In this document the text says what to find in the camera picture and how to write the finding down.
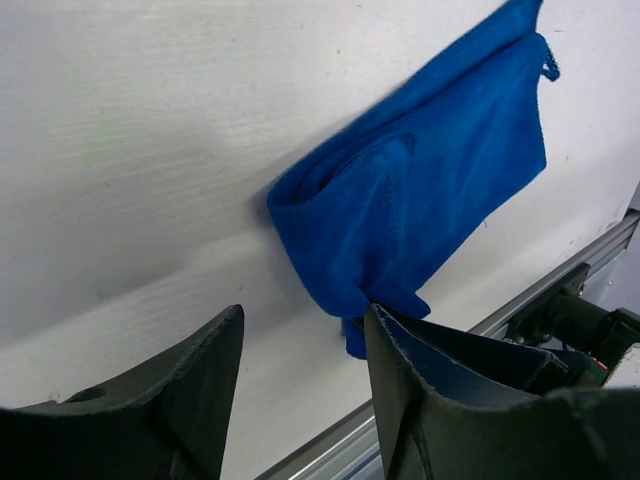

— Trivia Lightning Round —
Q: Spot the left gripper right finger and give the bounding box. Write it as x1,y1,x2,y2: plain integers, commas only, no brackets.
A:
364,304,639,479

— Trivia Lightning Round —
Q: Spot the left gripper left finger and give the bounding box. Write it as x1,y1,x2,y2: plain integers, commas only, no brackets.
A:
1,305,244,479

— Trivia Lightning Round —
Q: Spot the blue towel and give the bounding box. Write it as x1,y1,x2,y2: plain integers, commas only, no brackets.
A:
267,1,560,359

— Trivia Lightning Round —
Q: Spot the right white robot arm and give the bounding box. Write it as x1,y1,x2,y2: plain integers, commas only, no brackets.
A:
503,263,639,393

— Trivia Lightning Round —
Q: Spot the aluminium mounting rail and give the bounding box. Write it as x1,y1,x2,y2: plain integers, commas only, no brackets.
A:
266,209,639,479

